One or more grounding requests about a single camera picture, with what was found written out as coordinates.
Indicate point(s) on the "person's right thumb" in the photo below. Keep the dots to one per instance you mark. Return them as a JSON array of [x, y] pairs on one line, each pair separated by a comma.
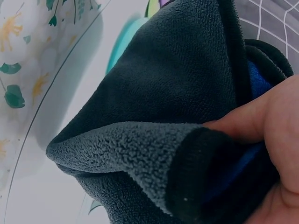
[[252, 121]]

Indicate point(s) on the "grey and blue microfibre cloth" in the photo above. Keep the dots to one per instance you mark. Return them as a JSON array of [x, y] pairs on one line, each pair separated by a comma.
[[168, 93]]

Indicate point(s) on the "person's right hand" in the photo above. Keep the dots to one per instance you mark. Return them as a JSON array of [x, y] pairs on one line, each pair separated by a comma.
[[283, 130]]

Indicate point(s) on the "teal plastic object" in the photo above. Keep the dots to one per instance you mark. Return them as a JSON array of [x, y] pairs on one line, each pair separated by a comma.
[[121, 44]]

